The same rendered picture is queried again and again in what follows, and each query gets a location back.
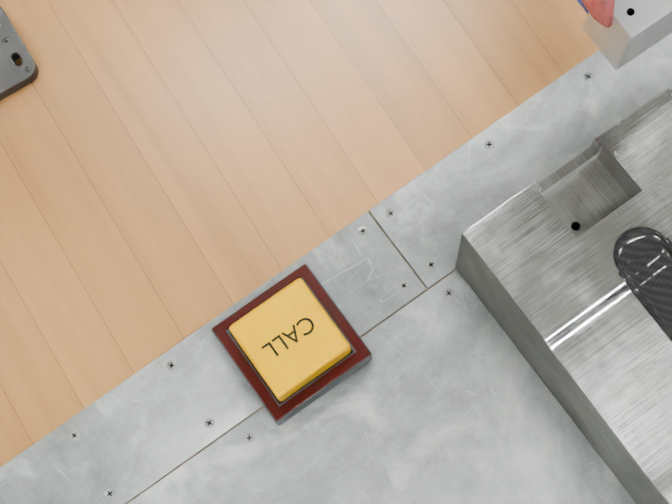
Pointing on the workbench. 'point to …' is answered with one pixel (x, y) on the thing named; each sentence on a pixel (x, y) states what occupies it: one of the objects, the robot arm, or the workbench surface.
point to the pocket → (588, 188)
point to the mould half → (590, 305)
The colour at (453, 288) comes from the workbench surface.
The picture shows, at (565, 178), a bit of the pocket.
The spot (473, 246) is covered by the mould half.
